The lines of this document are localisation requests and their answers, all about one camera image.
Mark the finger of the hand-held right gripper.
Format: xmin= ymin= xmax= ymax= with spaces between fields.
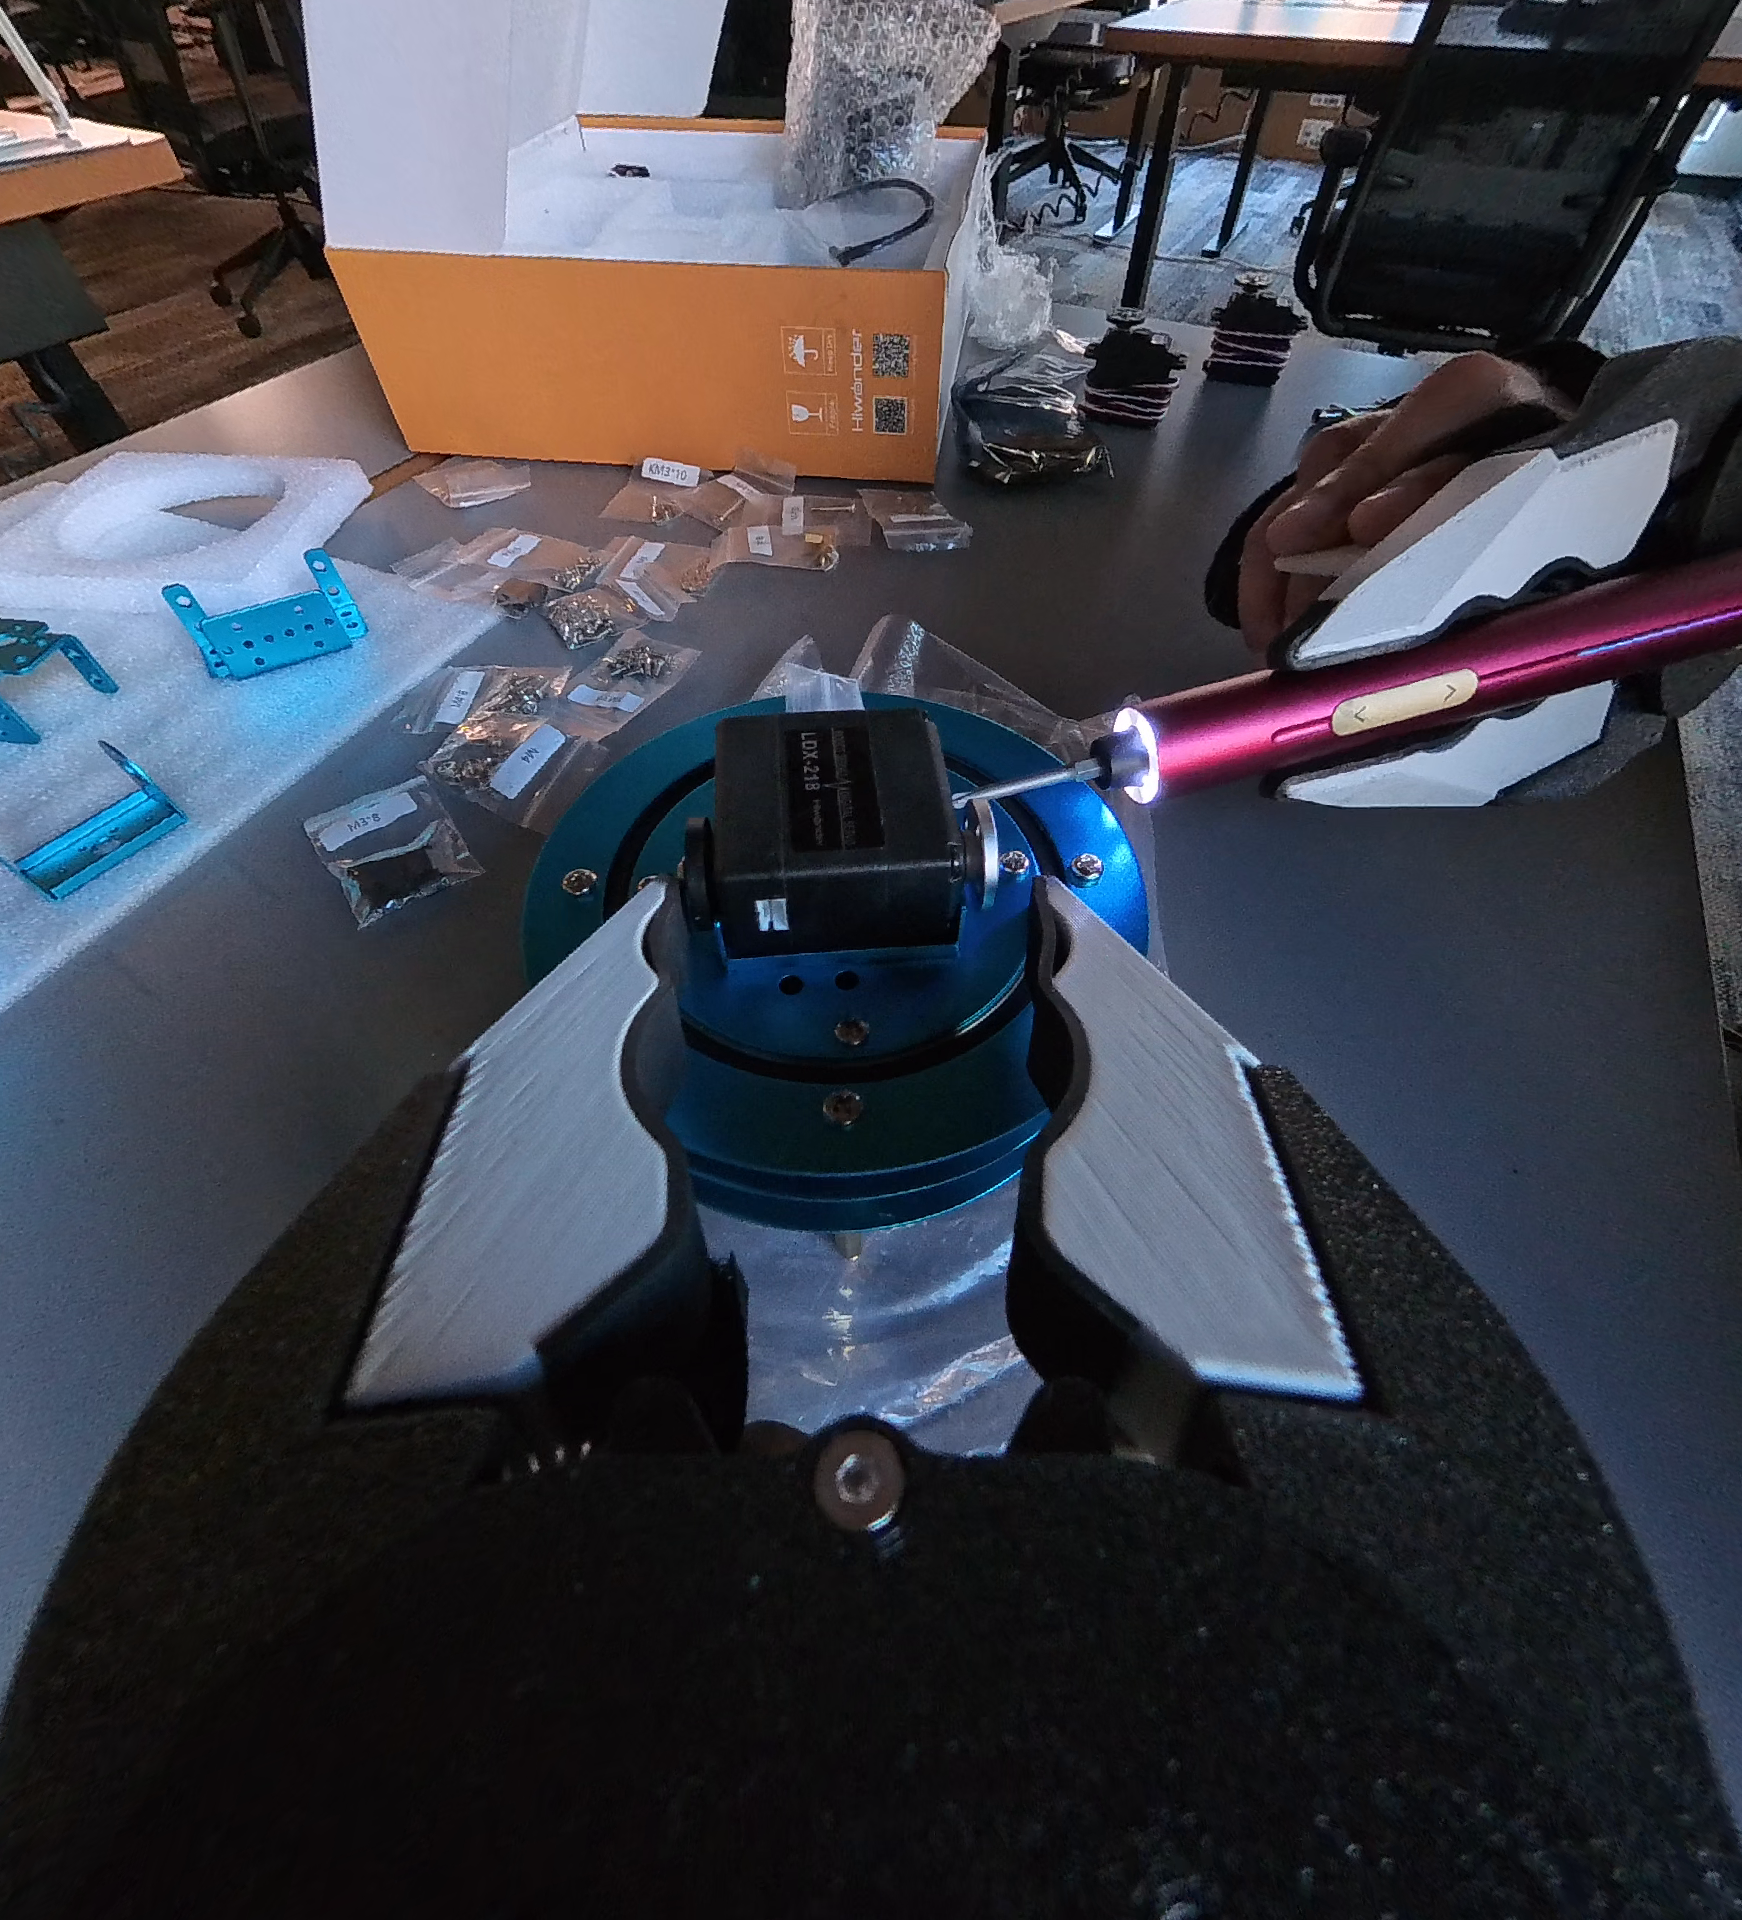
xmin=1273 ymin=682 xmax=1624 ymax=812
xmin=1269 ymin=417 xmax=1684 ymax=673

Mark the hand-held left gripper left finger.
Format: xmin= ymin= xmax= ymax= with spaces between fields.
xmin=342 ymin=885 xmax=750 ymax=1428

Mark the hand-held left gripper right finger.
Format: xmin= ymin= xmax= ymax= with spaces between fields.
xmin=1002 ymin=874 xmax=1369 ymax=1455

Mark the magenta electric screwdriver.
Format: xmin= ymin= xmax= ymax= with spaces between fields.
xmin=961 ymin=525 xmax=1742 ymax=821

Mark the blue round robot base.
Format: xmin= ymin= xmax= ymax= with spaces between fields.
xmin=522 ymin=693 xmax=1163 ymax=1241

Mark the black servo with printed label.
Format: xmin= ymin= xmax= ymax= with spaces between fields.
xmin=682 ymin=709 xmax=1017 ymax=962

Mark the grey desk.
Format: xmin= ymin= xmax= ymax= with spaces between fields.
xmin=0 ymin=306 xmax=1742 ymax=1863

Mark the wood-topped desk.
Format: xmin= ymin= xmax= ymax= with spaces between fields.
xmin=0 ymin=104 xmax=190 ymax=453

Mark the person's right hand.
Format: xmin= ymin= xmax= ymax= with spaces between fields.
xmin=1239 ymin=353 xmax=1587 ymax=650

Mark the clear plastic bag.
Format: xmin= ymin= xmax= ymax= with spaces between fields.
xmin=729 ymin=613 xmax=1159 ymax=1459

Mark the black mesh office chair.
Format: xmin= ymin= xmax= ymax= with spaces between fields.
xmin=1290 ymin=0 xmax=1742 ymax=354

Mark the white foam sheet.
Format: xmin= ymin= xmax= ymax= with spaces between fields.
xmin=0 ymin=450 xmax=515 ymax=1083

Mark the black part in plastic bag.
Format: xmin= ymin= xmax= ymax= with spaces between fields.
xmin=952 ymin=353 xmax=1114 ymax=491

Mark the crumpled clear wrap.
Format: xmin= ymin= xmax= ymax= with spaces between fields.
xmin=964 ymin=224 xmax=1067 ymax=361

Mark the pile of small screw bags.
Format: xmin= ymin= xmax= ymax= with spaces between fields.
xmin=305 ymin=450 xmax=970 ymax=932

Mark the black swivel stool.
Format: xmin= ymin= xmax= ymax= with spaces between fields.
xmin=995 ymin=43 xmax=1163 ymax=243

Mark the bubble wrap bundle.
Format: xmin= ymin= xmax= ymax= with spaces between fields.
xmin=779 ymin=0 xmax=1005 ymax=211

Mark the orange cardboard box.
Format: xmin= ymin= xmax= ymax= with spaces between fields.
xmin=305 ymin=0 xmax=995 ymax=486

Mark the white foam box insert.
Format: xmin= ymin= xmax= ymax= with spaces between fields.
xmin=503 ymin=126 xmax=964 ymax=281

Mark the black servo with wound cable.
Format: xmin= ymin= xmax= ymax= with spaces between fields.
xmin=1081 ymin=305 xmax=1192 ymax=433
xmin=1205 ymin=275 xmax=1312 ymax=392

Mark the blue folded sheet bracket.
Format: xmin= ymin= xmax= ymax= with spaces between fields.
xmin=0 ymin=739 xmax=190 ymax=903

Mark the blue eared U bracket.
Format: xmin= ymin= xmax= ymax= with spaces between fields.
xmin=160 ymin=547 xmax=366 ymax=682

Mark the black cable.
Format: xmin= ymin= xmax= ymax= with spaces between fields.
xmin=829 ymin=180 xmax=941 ymax=271

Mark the white foam ring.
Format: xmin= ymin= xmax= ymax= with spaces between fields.
xmin=0 ymin=450 xmax=371 ymax=619

